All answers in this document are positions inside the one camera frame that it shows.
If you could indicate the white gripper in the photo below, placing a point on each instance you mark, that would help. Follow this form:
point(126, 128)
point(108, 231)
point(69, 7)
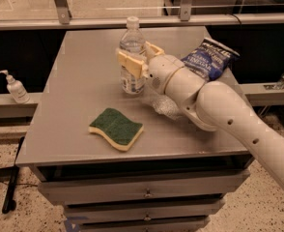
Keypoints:
point(160, 71)

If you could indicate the clear plastic water bottle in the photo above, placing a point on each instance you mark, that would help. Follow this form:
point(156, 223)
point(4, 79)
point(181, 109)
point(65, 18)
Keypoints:
point(132, 57)

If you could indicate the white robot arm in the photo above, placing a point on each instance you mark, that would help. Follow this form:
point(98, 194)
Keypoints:
point(191, 86)

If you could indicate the white pump dispenser bottle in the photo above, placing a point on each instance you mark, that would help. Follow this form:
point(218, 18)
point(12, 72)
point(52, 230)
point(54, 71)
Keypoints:
point(16, 88)

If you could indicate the blue vinegar chips bag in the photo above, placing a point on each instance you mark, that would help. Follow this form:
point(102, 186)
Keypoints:
point(210, 59)

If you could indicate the green yellow sponge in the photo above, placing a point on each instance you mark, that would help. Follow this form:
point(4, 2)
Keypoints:
point(117, 129)

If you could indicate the grey drawer cabinet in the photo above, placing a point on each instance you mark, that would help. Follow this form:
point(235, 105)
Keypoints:
point(172, 178)

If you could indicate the black stand leg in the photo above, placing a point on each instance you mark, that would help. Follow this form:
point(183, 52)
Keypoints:
point(9, 203)

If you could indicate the metal window rail frame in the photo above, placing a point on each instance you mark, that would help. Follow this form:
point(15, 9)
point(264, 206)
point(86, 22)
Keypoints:
point(45, 14)

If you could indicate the metal bracket on ledge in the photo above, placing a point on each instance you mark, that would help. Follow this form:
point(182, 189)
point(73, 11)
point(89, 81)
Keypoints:
point(279, 85)

